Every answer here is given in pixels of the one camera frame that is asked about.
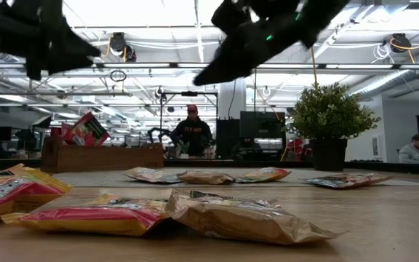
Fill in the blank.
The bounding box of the black metal table frame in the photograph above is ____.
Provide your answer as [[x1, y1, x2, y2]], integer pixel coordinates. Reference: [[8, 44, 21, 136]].
[[0, 156, 419, 176]]

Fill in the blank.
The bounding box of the orange tea packet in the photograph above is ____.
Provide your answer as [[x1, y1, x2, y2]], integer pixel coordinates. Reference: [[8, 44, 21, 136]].
[[234, 166, 292, 184], [0, 194, 171, 238], [0, 163, 73, 227]]

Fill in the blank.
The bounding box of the grey woven placemat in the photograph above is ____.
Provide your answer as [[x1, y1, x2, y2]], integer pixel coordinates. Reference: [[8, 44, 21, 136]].
[[51, 167, 419, 188]]

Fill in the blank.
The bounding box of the yellow hanging cable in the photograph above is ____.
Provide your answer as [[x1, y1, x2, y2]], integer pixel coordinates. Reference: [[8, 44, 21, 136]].
[[310, 49, 320, 91]]

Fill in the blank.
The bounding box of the green potted plant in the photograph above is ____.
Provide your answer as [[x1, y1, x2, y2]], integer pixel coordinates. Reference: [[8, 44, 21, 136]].
[[284, 82, 382, 172]]

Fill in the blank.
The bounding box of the wooden compartment tea box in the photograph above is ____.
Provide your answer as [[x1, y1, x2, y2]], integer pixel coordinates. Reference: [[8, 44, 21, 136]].
[[41, 136, 165, 174]]

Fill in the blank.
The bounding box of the person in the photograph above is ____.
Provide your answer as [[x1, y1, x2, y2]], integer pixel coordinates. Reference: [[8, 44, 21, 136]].
[[397, 133, 419, 164], [171, 104, 214, 158]]

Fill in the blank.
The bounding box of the black cabinet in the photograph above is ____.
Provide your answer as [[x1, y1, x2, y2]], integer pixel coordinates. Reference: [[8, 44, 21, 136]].
[[215, 118, 242, 159]]

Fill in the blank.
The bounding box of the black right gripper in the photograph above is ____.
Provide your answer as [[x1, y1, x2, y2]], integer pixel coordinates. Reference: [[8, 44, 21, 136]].
[[193, 0, 306, 87]]

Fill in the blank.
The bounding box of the beige tea packet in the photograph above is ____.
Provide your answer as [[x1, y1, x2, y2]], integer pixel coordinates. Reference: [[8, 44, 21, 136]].
[[176, 170, 236, 186], [164, 188, 343, 246], [121, 166, 184, 184]]

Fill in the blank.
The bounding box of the ceiling cable reel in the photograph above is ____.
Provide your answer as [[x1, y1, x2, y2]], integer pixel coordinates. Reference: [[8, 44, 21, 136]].
[[108, 31, 137, 63], [390, 32, 413, 55]]

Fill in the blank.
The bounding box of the red strawberry tea packet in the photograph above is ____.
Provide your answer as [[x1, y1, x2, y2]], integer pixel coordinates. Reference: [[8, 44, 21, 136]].
[[303, 172, 395, 191], [60, 122, 74, 145], [63, 111, 111, 147]]

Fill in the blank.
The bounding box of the large black monitor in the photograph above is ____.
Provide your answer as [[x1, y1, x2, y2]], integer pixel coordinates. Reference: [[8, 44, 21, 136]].
[[239, 111, 287, 140]]

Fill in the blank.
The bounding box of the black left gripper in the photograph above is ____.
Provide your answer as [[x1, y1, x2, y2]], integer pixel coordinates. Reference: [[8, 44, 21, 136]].
[[23, 0, 103, 81]]

